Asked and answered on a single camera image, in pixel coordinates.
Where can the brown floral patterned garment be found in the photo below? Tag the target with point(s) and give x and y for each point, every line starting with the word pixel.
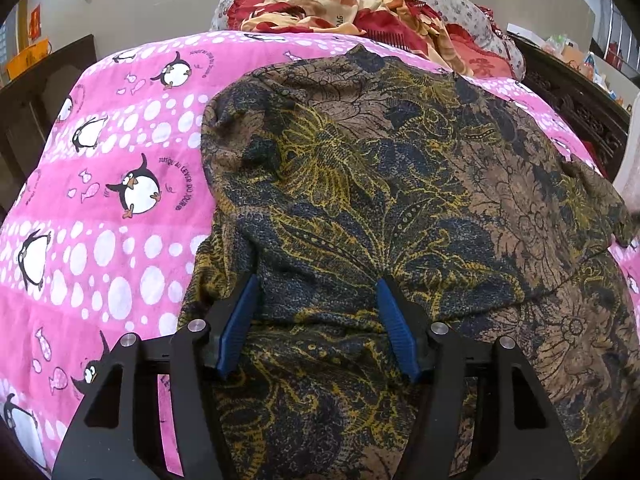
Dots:
pixel 380 185

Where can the pile of assorted packages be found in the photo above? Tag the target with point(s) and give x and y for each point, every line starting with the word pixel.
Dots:
pixel 575 55

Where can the orange bag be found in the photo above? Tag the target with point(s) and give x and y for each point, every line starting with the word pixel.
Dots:
pixel 27 57

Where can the red and yellow floral blanket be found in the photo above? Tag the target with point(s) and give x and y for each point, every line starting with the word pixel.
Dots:
pixel 320 5

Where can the pale cloth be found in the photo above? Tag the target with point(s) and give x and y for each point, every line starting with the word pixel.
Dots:
pixel 629 185

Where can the red wall sign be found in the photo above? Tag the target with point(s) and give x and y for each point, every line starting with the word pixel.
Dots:
pixel 34 21

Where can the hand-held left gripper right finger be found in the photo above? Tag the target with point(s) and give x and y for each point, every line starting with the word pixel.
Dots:
pixel 397 332

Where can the pink penguin print blanket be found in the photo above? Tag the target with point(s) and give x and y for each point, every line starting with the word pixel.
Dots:
pixel 125 270

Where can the dark carved wooden headboard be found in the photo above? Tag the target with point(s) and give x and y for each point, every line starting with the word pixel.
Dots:
pixel 575 105

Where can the dark wooden furniture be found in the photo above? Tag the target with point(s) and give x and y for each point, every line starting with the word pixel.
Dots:
pixel 35 110

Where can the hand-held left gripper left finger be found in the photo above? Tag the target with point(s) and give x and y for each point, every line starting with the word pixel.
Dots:
pixel 237 332

